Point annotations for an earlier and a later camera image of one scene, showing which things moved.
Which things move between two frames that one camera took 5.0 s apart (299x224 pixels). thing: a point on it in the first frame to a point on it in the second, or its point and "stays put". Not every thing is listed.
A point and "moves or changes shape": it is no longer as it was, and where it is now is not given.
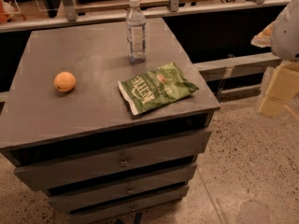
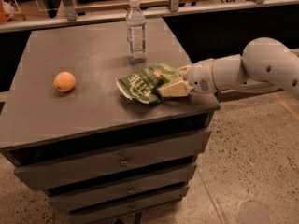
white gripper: [287, 35] to [200, 76]
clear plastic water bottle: [135, 32] stays put
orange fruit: [64, 81] stays put
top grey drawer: [38, 175] stays put
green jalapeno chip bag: [154, 87] moves or changes shape
